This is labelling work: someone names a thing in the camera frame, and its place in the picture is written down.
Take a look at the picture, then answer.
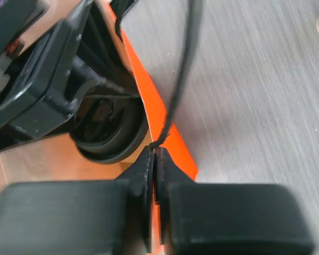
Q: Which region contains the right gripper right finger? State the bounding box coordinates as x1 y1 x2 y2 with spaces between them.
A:
155 148 315 254

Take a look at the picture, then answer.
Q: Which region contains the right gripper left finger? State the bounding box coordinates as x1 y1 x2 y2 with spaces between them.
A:
0 148 154 254

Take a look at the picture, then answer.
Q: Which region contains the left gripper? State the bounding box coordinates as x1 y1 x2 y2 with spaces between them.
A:
0 0 107 141

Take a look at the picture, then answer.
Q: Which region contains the orange paper gift bag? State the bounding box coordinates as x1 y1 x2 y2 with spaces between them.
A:
0 0 203 255

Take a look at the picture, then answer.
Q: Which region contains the black plastic cup lid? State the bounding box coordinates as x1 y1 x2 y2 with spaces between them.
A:
69 95 148 164

